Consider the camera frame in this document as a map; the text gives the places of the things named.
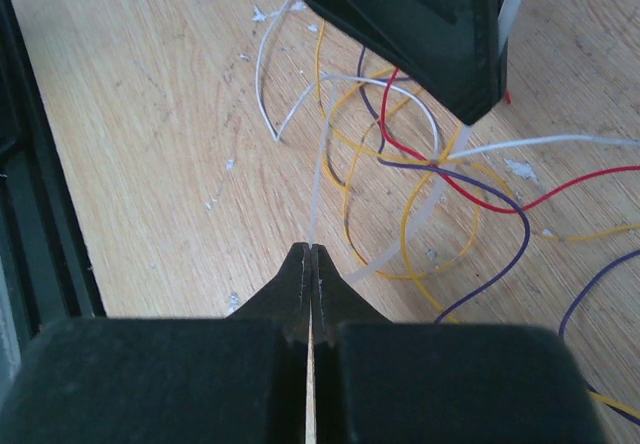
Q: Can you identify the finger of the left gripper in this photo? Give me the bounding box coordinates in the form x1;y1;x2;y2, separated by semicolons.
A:
303;0;507;125

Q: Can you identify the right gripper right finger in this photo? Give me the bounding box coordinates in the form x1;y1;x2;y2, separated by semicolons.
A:
310;245;606;443

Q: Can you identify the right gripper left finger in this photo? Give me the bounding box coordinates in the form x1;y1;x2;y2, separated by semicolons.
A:
1;243;311;443

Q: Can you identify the white zip tie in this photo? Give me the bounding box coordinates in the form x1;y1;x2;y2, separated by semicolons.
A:
305;0;542;283

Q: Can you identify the yellow wire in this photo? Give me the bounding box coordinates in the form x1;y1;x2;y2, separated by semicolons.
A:
314;21;640;428

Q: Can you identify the white wire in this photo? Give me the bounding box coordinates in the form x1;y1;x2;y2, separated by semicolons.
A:
254;0;640;163

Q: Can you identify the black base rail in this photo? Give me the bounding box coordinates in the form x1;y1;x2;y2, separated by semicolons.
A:
1;0;105;387

